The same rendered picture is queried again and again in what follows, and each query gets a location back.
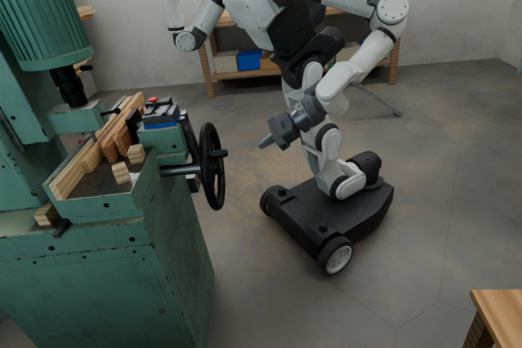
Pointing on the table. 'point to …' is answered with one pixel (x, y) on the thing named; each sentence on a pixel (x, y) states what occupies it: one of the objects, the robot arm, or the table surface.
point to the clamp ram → (133, 120)
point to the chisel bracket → (77, 118)
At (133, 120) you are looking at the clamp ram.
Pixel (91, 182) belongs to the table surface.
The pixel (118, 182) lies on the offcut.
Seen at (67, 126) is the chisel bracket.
